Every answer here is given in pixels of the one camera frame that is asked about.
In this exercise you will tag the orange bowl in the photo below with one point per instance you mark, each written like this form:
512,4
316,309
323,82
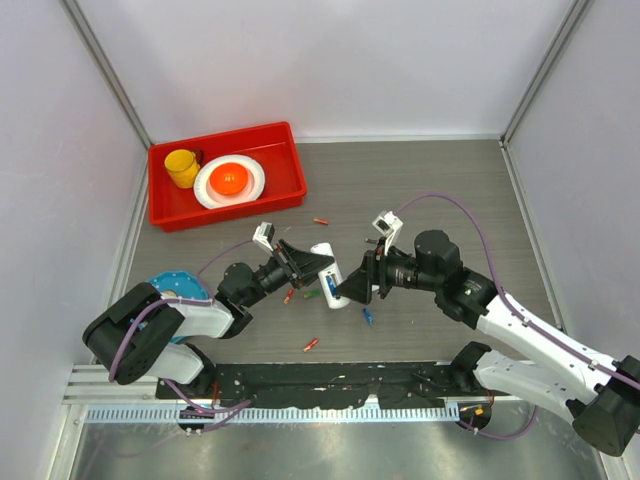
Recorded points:
229,179

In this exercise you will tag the white paper plate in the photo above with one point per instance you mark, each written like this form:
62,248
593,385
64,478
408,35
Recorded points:
210,200

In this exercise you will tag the red orange battery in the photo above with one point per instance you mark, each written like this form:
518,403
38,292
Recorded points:
310,345
288,296

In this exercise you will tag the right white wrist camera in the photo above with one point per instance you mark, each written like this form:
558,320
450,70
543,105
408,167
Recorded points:
389,226

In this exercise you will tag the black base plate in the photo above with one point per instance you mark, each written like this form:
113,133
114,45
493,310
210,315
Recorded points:
337,386

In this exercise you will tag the white remote control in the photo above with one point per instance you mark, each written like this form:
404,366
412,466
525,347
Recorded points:
325,248

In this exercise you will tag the red plastic bin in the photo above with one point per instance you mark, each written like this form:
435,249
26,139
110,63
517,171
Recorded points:
271,145

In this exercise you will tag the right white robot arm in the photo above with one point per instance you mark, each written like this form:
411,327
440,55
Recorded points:
593,392

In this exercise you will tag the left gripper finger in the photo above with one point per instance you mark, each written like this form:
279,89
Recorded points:
310,273
302,259

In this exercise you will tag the blue battery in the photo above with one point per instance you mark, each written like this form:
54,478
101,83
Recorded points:
368,317
332,287

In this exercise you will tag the green battery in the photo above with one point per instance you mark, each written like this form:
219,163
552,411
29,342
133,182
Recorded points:
311,294

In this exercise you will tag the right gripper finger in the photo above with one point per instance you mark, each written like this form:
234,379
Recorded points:
357,289
367,272

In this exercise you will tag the yellow mug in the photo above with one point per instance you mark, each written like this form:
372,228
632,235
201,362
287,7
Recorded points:
183,166

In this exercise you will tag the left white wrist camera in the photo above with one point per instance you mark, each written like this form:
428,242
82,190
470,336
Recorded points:
263,236

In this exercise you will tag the blue patterned plate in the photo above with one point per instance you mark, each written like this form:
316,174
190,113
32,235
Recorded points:
181,283

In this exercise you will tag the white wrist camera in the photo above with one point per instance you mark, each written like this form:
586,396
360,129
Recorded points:
389,226
263,236

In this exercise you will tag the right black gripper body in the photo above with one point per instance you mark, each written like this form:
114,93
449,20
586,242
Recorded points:
395,271

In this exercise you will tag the white slotted cable duct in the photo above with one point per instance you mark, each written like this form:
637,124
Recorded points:
369,413

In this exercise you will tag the red orange battery lower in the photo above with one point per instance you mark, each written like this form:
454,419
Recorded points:
310,345

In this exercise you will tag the red orange battery middle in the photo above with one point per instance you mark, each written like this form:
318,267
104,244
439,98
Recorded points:
288,296

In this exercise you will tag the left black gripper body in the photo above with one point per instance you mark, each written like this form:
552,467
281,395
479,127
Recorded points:
276,274

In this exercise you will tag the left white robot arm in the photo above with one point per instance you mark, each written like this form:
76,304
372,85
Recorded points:
145,333

